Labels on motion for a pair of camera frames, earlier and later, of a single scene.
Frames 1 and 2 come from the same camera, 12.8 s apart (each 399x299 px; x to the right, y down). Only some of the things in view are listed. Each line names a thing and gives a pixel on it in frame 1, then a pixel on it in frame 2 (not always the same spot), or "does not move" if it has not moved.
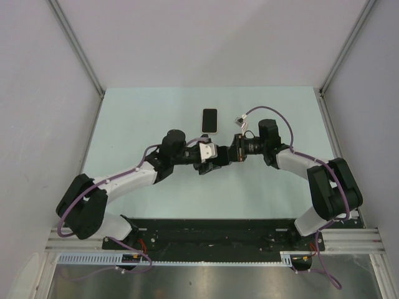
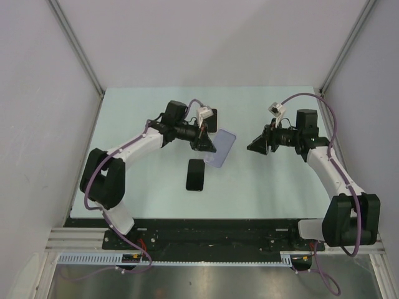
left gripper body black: [189, 157] -> [199, 133]
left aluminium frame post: [56, 8] does not move
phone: [209, 120] does not move
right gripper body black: [240, 147] -> [277, 135]
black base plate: [215, 237] does not move
